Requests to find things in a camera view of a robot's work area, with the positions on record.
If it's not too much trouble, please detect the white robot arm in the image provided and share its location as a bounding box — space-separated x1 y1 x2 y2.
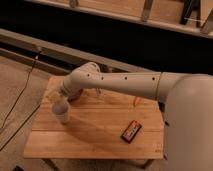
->
58 62 213 171

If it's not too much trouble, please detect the white ceramic cup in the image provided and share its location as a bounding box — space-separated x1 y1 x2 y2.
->
52 101 69 124

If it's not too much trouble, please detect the dark red bowl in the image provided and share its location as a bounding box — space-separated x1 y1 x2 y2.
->
68 89 83 101

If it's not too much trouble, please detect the clear glass bottle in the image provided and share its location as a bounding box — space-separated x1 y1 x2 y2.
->
96 88 102 96

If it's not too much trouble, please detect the wooden table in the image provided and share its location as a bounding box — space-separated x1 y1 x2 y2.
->
22 75 165 161

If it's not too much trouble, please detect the orange carrot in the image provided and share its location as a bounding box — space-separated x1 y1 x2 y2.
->
133 97 141 107

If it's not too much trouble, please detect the black red snack box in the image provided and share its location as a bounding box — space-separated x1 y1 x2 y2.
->
121 120 142 143

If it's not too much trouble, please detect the black cable on floor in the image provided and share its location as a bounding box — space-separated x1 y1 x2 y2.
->
0 49 42 152

